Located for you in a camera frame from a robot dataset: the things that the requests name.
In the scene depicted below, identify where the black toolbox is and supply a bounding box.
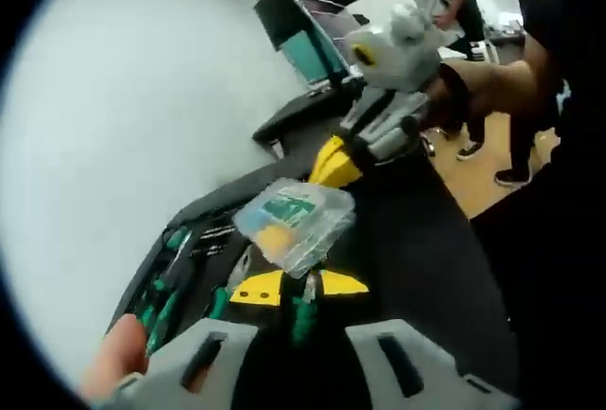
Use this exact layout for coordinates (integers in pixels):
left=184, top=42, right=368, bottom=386
left=107, top=162, right=332, bottom=359

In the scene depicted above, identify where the clear plastic parts box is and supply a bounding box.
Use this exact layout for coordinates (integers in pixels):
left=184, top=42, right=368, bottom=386
left=233, top=176, right=357, bottom=281

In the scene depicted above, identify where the teal display screen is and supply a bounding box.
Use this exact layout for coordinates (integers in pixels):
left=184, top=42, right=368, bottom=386
left=277, top=30, right=345, bottom=87

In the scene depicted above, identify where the open laptop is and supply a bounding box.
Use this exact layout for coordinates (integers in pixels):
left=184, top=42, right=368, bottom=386
left=286, top=0, right=365, bottom=98

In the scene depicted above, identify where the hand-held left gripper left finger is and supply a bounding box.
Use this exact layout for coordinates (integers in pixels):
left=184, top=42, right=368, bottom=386
left=113, top=271, right=294, bottom=410

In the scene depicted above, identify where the green handled pliers tool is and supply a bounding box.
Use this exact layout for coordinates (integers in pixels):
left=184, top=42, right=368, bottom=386
left=159, top=227, right=194, bottom=269
left=134, top=258, right=193, bottom=352

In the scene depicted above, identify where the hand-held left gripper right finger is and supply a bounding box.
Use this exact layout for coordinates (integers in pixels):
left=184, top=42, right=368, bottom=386
left=317, top=270, right=517, bottom=410

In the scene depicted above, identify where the green handled metal tool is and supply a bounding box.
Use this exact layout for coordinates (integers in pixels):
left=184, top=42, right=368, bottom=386
left=289, top=267, right=324, bottom=348

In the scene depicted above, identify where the person's right hand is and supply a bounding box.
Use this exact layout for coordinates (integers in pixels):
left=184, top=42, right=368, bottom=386
left=425, top=62, right=474, bottom=120

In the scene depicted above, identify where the person's left hand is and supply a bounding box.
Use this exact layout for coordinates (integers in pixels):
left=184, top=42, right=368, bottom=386
left=80, top=313, right=148, bottom=401

